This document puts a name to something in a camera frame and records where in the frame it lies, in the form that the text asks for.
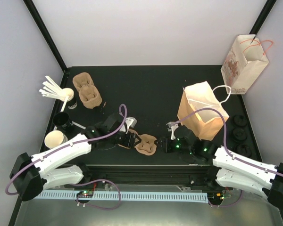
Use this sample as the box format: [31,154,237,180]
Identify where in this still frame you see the small green circuit board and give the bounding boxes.
[76,191,93,198]

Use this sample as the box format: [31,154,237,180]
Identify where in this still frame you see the left black corner post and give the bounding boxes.
[23,0,67,72]

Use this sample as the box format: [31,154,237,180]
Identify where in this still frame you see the paper cup holding stirrers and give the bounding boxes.
[62,88,77,110]

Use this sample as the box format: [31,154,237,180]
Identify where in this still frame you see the right black corner post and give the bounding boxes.
[249,0,277,35]

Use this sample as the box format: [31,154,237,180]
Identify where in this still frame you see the white printed paper bag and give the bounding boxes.
[221,34,269,95]

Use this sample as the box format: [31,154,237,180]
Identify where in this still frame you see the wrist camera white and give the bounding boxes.
[166,121,179,140]
[120,117,137,133]

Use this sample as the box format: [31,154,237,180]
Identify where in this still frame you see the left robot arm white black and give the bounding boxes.
[9,113,141,202]

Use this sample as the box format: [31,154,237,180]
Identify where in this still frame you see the bundle of white wrapped straws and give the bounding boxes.
[39,76,66,101]

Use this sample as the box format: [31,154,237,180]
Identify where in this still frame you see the brown pulp cup carrier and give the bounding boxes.
[116,129,157,156]

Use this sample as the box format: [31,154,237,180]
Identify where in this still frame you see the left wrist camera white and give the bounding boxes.
[120,117,137,133]

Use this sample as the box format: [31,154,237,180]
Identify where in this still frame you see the stacked brown pulp cup carriers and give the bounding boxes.
[73,72,102,109]

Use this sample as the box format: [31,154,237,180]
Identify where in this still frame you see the light blue cable duct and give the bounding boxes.
[36,190,208,203]

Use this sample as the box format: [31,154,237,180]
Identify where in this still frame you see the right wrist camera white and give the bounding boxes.
[166,121,179,140]

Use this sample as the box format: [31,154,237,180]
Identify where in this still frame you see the black aluminium frame rail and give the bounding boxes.
[80,165,223,191]

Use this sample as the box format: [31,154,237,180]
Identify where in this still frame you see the black corner post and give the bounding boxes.
[249,0,277,35]
[23,0,67,72]

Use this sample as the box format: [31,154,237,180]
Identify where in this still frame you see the black paper cup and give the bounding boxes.
[53,112,73,131]

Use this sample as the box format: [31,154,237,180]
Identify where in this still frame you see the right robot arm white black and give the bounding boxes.
[155,135,283,210]

